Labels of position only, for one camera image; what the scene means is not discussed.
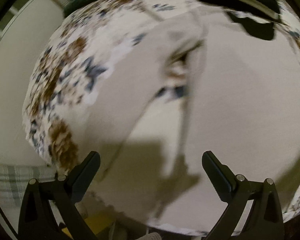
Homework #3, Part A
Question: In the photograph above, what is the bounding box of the beige grey garment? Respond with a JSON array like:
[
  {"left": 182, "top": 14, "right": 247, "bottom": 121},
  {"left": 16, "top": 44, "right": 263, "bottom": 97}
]
[{"left": 90, "top": 13, "right": 300, "bottom": 235}]

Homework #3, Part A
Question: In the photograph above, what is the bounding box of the plaid grey cloth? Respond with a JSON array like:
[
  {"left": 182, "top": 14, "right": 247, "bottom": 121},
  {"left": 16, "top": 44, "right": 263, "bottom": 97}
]
[{"left": 0, "top": 164, "right": 56, "bottom": 208}]

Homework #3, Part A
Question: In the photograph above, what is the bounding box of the floral fleece blanket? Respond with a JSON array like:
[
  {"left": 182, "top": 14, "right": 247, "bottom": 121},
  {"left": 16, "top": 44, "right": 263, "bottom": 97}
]
[{"left": 23, "top": 0, "right": 300, "bottom": 213}]

